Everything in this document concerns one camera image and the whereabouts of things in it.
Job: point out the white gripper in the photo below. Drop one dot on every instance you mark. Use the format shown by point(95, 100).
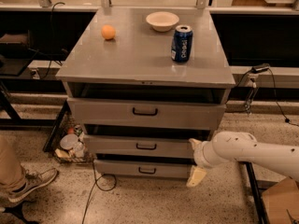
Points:
point(199, 155)

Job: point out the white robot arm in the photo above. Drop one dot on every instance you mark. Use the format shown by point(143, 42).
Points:
point(239, 146)

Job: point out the grey drawer cabinet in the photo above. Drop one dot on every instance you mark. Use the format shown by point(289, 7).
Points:
point(136, 65)

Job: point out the grey top drawer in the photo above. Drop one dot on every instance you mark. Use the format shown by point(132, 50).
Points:
point(147, 114)

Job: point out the cardboard box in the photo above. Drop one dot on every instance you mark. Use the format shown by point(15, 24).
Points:
point(281, 202)

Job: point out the blue Pepsi can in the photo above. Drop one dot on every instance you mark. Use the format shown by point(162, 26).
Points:
point(181, 44)

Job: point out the white bowl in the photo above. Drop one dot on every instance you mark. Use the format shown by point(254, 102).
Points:
point(162, 21)

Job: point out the orange fruit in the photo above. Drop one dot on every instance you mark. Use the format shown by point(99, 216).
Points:
point(108, 32)

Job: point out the grey sneaker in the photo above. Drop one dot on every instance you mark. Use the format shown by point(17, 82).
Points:
point(32, 182)

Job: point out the khaki trouser leg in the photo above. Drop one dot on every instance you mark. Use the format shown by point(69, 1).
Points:
point(12, 175)

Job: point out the black metal frame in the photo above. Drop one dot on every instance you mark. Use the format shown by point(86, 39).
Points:
point(262, 218)

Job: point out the black power adapter with cable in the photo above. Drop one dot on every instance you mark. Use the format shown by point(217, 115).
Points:
point(250, 77)

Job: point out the wire basket with items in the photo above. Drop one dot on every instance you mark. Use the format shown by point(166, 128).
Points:
point(69, 146)

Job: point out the black table leg frame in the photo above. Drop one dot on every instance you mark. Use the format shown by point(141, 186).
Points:
point(31, 86)

